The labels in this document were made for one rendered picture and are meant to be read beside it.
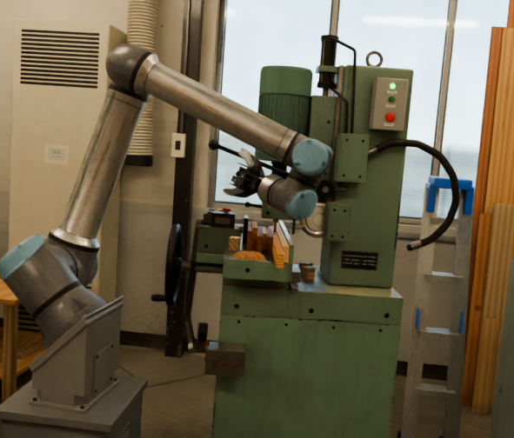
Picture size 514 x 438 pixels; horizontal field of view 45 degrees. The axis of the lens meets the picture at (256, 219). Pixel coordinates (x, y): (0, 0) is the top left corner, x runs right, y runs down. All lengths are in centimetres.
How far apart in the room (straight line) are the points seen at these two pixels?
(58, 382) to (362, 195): 108
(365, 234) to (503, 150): 146
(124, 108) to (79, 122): 160
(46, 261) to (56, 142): 181
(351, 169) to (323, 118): 22
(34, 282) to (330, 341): 92
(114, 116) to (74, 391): 75
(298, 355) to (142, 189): 186
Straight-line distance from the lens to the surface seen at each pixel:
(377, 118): 200
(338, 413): 212
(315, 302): 198
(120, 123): 182
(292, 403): 209
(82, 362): 164
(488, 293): 330
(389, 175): 207
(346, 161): 196
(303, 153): 158
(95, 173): 183
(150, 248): 364
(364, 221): 207
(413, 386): 284
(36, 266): 170
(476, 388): 336
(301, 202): 171
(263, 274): 188
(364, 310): 201
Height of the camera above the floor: 125
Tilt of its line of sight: 7 degrees down
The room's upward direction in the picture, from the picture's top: 4 degrees clockwise
